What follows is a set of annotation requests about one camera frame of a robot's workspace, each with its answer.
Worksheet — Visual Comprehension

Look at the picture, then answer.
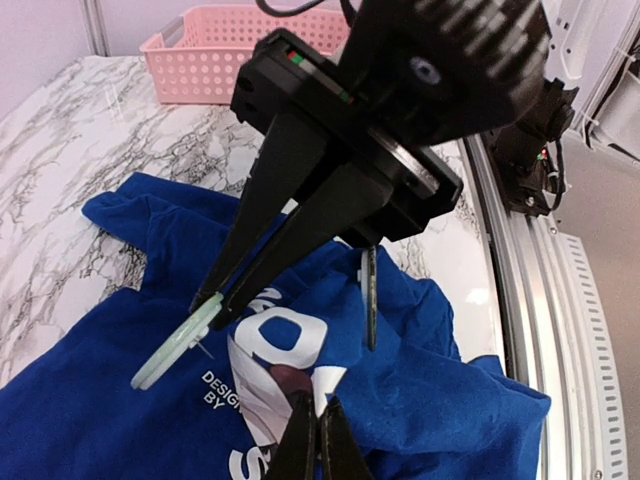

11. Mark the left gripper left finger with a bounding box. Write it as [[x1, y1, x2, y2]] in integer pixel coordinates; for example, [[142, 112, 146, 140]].
[[272, 392, 317, 480]]

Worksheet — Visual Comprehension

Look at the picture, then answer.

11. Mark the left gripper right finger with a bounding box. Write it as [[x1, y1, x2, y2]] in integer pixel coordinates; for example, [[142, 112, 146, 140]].
[[319, 397, 374, 480]]

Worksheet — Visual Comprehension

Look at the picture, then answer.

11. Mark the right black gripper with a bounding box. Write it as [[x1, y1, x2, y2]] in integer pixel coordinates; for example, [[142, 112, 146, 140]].
[[197, 28, 463, 330]]

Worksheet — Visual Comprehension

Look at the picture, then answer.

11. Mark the blue panda t-shirt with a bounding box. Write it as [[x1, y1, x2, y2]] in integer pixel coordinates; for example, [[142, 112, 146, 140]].
[[1, 173, 550, 479]]

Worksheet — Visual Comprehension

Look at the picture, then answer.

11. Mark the round floral brooch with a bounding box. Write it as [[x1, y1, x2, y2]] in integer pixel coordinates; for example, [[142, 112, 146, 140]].
[[358, 246, 378, 352]]

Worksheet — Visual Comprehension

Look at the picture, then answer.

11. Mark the round green-rimmed brooch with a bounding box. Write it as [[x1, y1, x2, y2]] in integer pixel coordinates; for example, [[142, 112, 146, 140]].
[[130, 293, 223, 390]]

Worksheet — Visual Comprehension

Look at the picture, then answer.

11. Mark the pink perforated plastic basket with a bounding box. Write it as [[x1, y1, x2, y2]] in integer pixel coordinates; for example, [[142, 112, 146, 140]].
[[140, 5, 349, 105]]

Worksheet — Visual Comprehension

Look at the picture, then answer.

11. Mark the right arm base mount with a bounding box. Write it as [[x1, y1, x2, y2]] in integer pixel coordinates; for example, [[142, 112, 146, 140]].
[[481, 125, 567, 217]]

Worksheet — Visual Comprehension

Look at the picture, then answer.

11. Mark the front aluminium rail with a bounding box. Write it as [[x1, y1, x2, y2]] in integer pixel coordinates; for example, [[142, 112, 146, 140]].
[[460, 136, 633, 479]]

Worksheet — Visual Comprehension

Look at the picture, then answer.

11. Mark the right aluminium frame post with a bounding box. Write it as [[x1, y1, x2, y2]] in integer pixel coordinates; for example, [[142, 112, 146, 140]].
[[80, 0, 110, 57]]

